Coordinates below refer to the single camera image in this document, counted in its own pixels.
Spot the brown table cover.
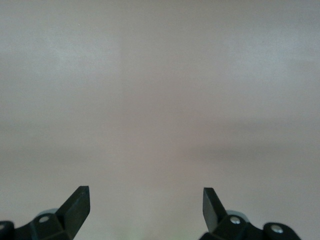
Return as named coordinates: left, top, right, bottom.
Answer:
left=0, top=0, right=320, bottom=240

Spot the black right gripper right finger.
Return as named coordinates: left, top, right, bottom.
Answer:
left=198, top=187, right=302, bottom=240

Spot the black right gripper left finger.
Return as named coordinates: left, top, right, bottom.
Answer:
left=0, top=185, right=91, bottom=240

